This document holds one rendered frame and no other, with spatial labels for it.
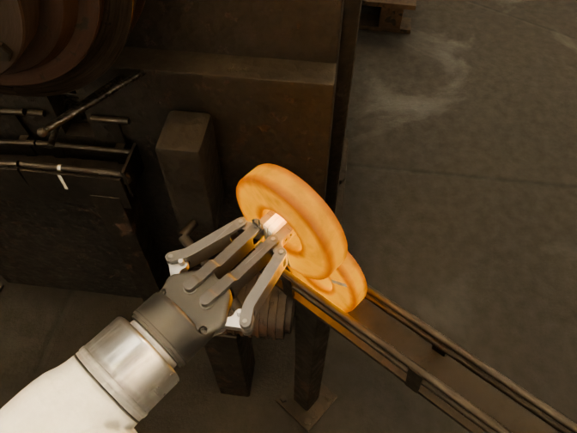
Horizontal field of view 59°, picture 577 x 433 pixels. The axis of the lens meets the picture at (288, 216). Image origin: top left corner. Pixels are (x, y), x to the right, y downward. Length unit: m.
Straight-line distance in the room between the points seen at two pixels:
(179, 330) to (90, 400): 0.10
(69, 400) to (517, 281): 1.46
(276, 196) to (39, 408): 0.29
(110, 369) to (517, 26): 2.52
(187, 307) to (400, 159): 1.49
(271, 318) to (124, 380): 0.52
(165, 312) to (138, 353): 0.05
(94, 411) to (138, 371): 0.05
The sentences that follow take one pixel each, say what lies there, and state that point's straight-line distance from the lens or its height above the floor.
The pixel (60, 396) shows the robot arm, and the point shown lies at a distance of 0.50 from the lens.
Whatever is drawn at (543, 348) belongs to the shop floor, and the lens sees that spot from 1.67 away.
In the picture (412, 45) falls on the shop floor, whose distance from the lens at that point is 2.49.
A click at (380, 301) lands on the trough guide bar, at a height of 0.69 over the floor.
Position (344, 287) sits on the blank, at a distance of 0.75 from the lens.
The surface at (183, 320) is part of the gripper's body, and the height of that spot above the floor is 0.95.
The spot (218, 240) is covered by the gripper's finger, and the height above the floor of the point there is 0.93.
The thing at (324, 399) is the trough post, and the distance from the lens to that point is 1.45.
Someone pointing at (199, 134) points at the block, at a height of 0.80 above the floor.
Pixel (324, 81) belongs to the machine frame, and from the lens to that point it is 0.84.
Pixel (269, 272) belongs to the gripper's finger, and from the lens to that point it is 0.54.
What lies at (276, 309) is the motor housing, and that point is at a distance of 0.97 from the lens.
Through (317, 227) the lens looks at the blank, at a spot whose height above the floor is 0.96.
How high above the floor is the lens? 1.40
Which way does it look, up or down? 54 degrees down
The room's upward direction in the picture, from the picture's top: straight up
